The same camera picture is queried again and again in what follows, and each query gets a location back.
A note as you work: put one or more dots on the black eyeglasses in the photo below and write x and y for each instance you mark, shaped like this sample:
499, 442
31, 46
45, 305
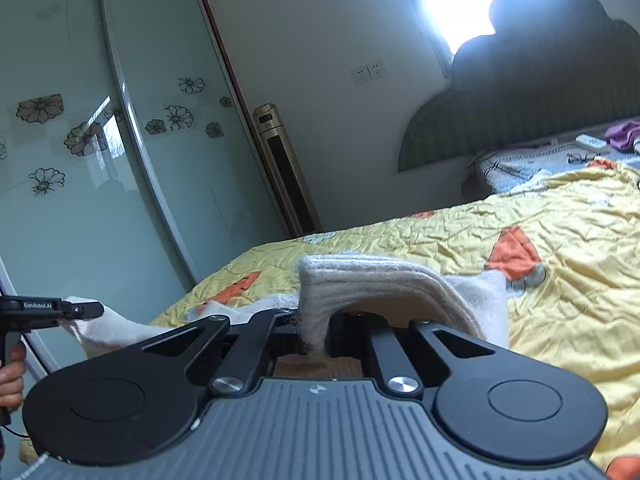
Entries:
576, 158

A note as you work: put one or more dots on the white knit sweater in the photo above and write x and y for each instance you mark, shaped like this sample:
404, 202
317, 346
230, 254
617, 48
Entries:
398, 290

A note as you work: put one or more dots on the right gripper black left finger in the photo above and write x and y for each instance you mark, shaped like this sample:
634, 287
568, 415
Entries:
131, 404

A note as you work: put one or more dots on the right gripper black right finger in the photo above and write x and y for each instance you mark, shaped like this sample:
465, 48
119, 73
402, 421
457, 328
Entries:
498, 405

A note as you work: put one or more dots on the purple cloth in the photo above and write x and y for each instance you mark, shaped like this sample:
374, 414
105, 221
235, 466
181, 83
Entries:
624, 137

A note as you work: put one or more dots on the dark green padded headboard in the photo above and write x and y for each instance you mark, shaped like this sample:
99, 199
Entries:
549, 66

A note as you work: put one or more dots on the gold tower air conditioner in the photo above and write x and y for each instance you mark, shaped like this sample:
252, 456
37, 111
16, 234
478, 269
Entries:
282, 161

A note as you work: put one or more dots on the person's left hand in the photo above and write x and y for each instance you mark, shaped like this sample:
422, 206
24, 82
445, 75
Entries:
12, 379

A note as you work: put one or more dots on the white remote control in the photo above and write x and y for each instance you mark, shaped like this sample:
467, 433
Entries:
591, 143

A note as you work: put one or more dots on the glass sliding wardrobe door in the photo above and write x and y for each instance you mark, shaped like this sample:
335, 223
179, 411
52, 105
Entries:
76, 216

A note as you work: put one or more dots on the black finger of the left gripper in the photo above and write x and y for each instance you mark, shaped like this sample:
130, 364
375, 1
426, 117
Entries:
81, 310

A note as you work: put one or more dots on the blue grey patterned bedsheet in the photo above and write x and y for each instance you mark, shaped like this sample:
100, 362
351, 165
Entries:
500, 171

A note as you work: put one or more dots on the yellow carrot print quilt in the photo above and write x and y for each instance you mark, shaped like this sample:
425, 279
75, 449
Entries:
569, 249

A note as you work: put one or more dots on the white wall socket panel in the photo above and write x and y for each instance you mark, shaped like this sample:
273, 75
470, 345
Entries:
369, 72

